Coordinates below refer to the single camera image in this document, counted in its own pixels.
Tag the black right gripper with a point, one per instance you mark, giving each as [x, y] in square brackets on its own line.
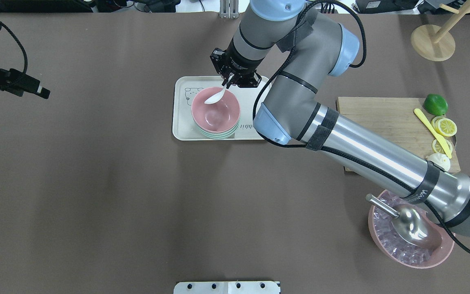
[241, 64]

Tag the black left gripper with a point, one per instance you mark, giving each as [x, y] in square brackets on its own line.
[5, 77]

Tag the white ceramic spoon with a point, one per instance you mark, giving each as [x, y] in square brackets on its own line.
[216, 97]

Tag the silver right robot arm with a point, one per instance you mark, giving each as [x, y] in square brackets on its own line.
[319, 47]

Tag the green bowl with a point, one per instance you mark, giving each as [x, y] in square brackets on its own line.
[219, 135]

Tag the pink bowl with ice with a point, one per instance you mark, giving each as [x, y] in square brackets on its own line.
[387, 239]

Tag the cream rabbit tray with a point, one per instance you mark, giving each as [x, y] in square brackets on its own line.
[186, 88]

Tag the green lime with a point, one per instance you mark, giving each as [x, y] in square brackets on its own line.
[436, 105]

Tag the wooden mug tree stand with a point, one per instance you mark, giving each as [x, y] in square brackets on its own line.
[435, 43]

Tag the yellow plastic knife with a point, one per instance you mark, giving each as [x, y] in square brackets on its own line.
[442, 141]

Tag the metal ice scoop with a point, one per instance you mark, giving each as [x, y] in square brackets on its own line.
[409, 224]

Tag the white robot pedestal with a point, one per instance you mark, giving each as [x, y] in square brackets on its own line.
[228, 287]

